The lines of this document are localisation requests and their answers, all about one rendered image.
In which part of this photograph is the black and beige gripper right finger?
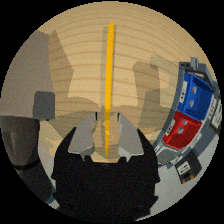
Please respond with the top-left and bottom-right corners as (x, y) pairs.
(117, 112), (161, 184)

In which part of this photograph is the red open bin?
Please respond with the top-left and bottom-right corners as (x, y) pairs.
(162, 111), (202, 149)

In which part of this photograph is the yellow narrow bar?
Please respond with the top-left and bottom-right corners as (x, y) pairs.
(105, 23), (114, 157)

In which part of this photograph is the grey open bin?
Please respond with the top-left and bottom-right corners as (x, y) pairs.
(155, 139), (187, 164)

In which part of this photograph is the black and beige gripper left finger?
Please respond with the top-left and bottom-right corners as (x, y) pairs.
(51, 111), (97, 180)

